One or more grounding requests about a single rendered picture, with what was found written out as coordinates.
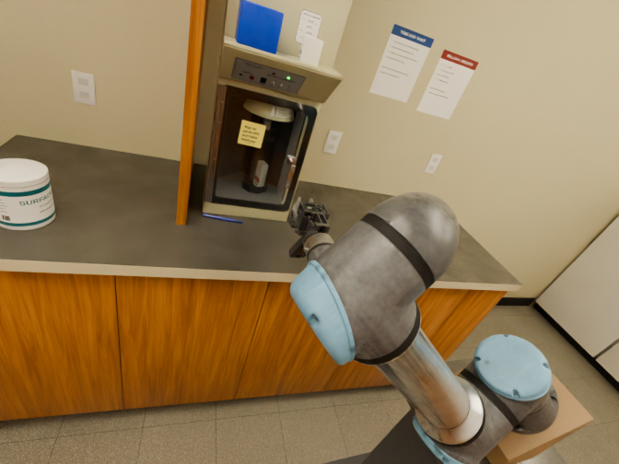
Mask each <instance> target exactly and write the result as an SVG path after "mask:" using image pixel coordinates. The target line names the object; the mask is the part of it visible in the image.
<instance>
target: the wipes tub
mask: <svg viewBox="0 0 619 464"><path fill-rule="evenodd" d="M54 218H55V208H54V202H53V193H52V187H51V182H50V178H49V172H48V169H47V167H46V166H45V165H43V164H42V163H40V162H37V161H34V160H29V159H23V158H5V159H0V226H1V227H4V228H7V229H12V230H30V229H35V228H39V227H42V226H46V225H48V224H49V223H51V222H52V220H53V219H54Z"/></svg>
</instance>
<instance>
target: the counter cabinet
mask: <svg viewBox="0 0 619 464"><path fill-rule="evenodd" d="M290 285H291V283H288V282H265V281H241V280H217V279H194V278H171V277H148V276H125V275H102V274H78V273H33V272H10V271H0V421H6V420H16V419H27V418H36V417H46V416H56V415H67V414H77V413H87V412H105V411H116V410H123V407H124V409H125V410H126V409H136V408H145V407H156V406H166V405H176V404H186V403H196V402H206V401H216V400H234V399H245V398H255V397H265V396H275V395H286V394H295V393H305V392H315V391H325V390H336V389H354V388H364V387H375V386H385V385H392V383H391V382H390V381H389V380H388V379H387V378H386V377H385V376H383V374H382V373H381V372H380V371H379V370H378V369H377V368H376V367H375V366H374V365H363V364H360V363H359V362H357V361H355V360H354V359H353V360H352V361H351V362H347V363H346V364H344V365H338V364H336V363H335V362H334V360H333V359H332V358H331V356H330V355H329V354H328V352H327V351H326V349H325V348H324V346H323V345H322V344H321V342H320V340H319V339H318V337H317V336H316V334H315V333H314V331H313V330H312V328H311V327H310V325H309V324H308V322H307V321H306V320H305V318H304V317H303V315H302V314H301V312H300V310H299V309H298V307H297V305H296V303H295V302H294V300H293V298H292V296H291V295H290ZM506 293H507V291H496V290H472V289H449V288H428V289H427V290H426V291H425V292H424V293H423V294H422V295H421V296H420V297H418V298H417V299H416V303H417V305H418V306H419V309H420V313H421V327H420V328H421V329H422V331H423V332H424V334H425V335H426V336H427V338H428V339H429V340H430V341H431V343H432V344H433V346H434V347H435V348H436V350H437V351H438V353H439V354H440V356H441V357H442V359H443V360H444V361H445V362H446V360H447V359H448V358H449V357H450V356H451V355H452V354H453V352H454V351H455V350H456V349H457V348H458V347H459V346H460V345H461V343H462V342H463V341H464V340H465V339H466V338H467V337H468V336H469V334H470V333H471V332H472V331H473V330H474V329H475V328H476V326H477V325H478V324H479V323H480V322H481V321H482V320H483V319H484V317H485V316H486V315H487V314H488V313H489V312H490V311H491V309H492V308H493V307H494V306H495V305H496V304H497V303H498V302H499V300H500V299H501V298H502V297H503V296H504V295H505V294H506Z"/></svg>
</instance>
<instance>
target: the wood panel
mask: <svg viewBox="0 0 619 464"><path fill-rule="evenodd" d="M208 2H209V0H192V1H191V14H190V27H189V41H188V55H187V69H186V82H185V96H184V110H183V124H182V137H181V163H180V177H179V190H178V204H177V218H176V225H186V218H187V211H188V203H189V197H190V189H191V182H192V174H193V161H194V150H195V140H196V131H197V121H198V110H199V100H200V91H201V81H202V71H203V60H204V42H205V32H206V21H207V12H208Z"/></svg>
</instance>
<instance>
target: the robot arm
mask: <svg viewBox="0 0 619 464"><path fill-rule="evenodd" d="M324 208H325V210H326V212H327V213H324ZM329 215H330V214H329V212H328V210H327V208H326V206H325V204H323V206H322V207H321V205H320V204H319V203H314V202H313V200H312V198H310V199H309V201H308V202H302V201H301V198H300V197H298V200H297V202H296V203H295V204H294V206H293V209H292V212H291V214H290V216H289V219H288V222H289V224H290V225H291V228H293V229H294V231H295V233H296V234H298V235H299V236H302V237H301V238H300V239H299V240H298V241H297V242H296V243H295V244H294V245H293V246H292V247H291V248H290V249H289V257H290V258H304V257H305V256H307V259H308V262H309V263H308V265H307V267H306V268H305V269H304V270H303V271H302V272H301V273H300V274H299V275H298V276H297V277H296V278H295V279H294V280H293V281H292V283H291V285H290V295H291V296H292V298H293V300H294V302H295V303H296V305H297V307H298V309H299V310H300V312H301V314H302V315H303V317H304V318H305V320H306V321H307V322H308V324H309V325H310V327H311V328H312V330H313V331H314V333H315V334H316V336H317V337H318V339H319V340H320V342H321V344H322V345H323V346H324V348H325V349H326V351H327V352H328V354H329V355H330V356H331V358H332V359H333V360H334V362H335V363H336V364H338V365H344V364H346V363H347V362H351V361H352V360H353V359H354V360H355V361H357V362H359V363H360V364H363V365H374V366H375V367H376V368H377V369H378V370H379V371H380V372H381V373H382V374H383V376H385V377H386V378H387V379H388V380H389V381H390V382H391V383H392V384H393V386H394V387H396V388H397V389H398V390H399V391H400V393H401V394H402V395H403V396H404V397H405V398H406V399H407V400H408V401H409V402H410V403H411V404H412V405H413V406H414V407H415V416H414V418H413V425H414V428H415V430H416V432H417V433H418V434H419V436H420V437H421V438H422V440H423V441H424V442H425V444H426V445H427V446H428V447H429V449H430V450H431V451H432V452H433V453H434V454H435V455H436V456H437V458H439V459H440V460H441V461H442V462H443V464H479V462H480V461H481V460H482V459H483V458H484V457H485V456H486V455H487V454H488V453H489V452H490V451H491V450H492V449H493V448H494V447H495V446H496V445H497V444H498V443H499V442H500V441H501V440H502V439H503V438H504V437H505V436H506V435H507V434H508V433H509V432H510V431H511V432H514V433H518V434H523V435H534V434H538V433H540V432H543V431H545V430H546V429H548V428H549V427H550V426H551V425H552V424H553V423H554V421H555V419H556V416H557V413H558V397H557V394H556V391H555V388H554V386H553V384H552V372H551V369H550V367H549V365H548V363H547V360H546V359H545V357H544V355H543V354H542V353H541V351H540V350H539V349H538V348H536V347H535V346H534V345H533V344H531V343H530V342H528V341H526V340H524V339H522V338H520V337H517V336H514V335H507V334H498V335H493V336H490V337H488V338H486V339H484V340H483V341H481V342H480V343H479V345H478V346H477V348H476V350H475V352H474V355H473V360H472V362H471V363H470V364H468V365H467V366H466V367H465V368H464V369H463V370H462V371H461V372H460V373H459V374H458V375H457V376H455V375H454V374H453V373H452V372H451V370H450V368H449V367H448V366H447V364H446V363H445V361H444V360H443V359H442V357H441V356H440V354H439V353H438V351H437V350H436V348H435V347H434V346H433V344H432V343H431V341H430V340H429V339H428V338H427V336H426V335H425V334H424V332H423V331H422V329H421V328H420V327H421V313H420V309H419V306H418V305H417V303H416V299H417V298H418V297H420V296H421V295H422V294H423V293H424V292H425V291H426V290H427V289H428V288H429V287H430V286H431V285H432V284H433V283H434V282H435V281H436V280H437V279H438V278H439V277H440V276H441V275H442V274H443V273H444V272H445V271H446V270H447V269H448V268H449V266H450V264H451V262H452V260H453V258H454V256H455V253H456V251H457V248H458V245H459V238H460V228H459V223H458V220H457V217H456V215H455V214H454V212H453V211H452V209H451V208H450V207H449V206H448V205H447V204H446V203H445V202H444V201H442V200H441V199H440V198H438V197H436V196H434V195H432V194H428V193H424V192H408V193H403V194H400V195H397V196H394V197H391V198H390V199H388V200H386V201H384V202H382V203H380V204H378V205H377V206H375V207H374V208H373V209H371V210H370V211H369V212H368V213H367V214H366V215H365V216H364V217H363V218H362V219H360V220H359V221H358V222H357V223H356V224H355V225H353V226H352V227H351V228H350V229H349V230H348V231H346V232H345V233H344V234H343V235H342V236H341V237H340V238H338V239H337V240H336V241H335V242H333V239H332V238H331V236H330V235H329V233H328V232H329V229H330V225H329V223H328V221H327V220H328V217H329Z"/></svg>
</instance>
